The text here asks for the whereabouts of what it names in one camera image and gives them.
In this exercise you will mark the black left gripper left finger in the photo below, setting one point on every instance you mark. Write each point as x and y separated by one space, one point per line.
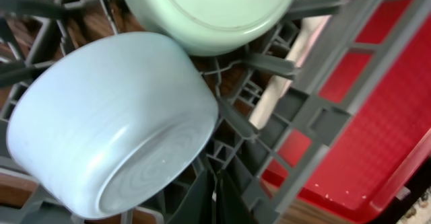
196 207

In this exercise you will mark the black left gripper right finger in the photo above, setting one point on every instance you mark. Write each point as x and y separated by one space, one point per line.
230 209

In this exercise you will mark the small light blue bowl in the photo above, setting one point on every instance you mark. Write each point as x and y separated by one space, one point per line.
114 122

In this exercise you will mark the green bowl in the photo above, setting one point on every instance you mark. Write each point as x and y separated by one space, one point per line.
209 27

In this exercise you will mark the white plastic spoon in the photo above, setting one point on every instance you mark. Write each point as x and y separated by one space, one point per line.
278 85

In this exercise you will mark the grey dishwasher rack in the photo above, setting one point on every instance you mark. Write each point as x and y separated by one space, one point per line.
249 151

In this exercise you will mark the black waste tray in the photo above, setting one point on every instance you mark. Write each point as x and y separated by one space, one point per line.
417 185

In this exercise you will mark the rice food waste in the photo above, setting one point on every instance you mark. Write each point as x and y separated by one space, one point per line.
419 213

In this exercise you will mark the red serving tray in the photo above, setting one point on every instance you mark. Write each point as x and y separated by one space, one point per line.
356 122

